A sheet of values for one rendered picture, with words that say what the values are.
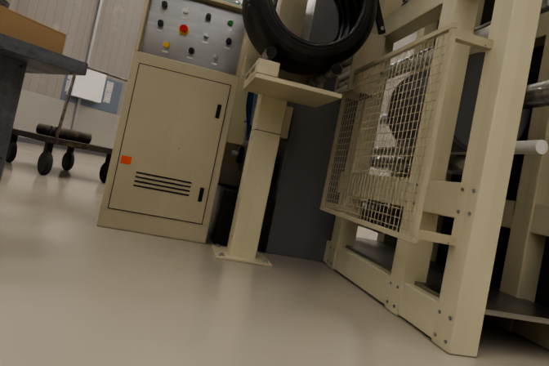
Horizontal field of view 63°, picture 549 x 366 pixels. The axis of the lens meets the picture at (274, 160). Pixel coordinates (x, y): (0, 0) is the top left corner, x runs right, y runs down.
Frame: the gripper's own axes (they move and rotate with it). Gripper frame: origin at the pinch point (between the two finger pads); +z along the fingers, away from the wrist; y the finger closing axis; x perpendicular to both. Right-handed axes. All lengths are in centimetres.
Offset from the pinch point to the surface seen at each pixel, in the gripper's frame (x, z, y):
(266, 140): 64, 21, 26
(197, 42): 13, -14, 56
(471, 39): 31, 68, -59
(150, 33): 11, -38, 56
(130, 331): 115, -29, -77
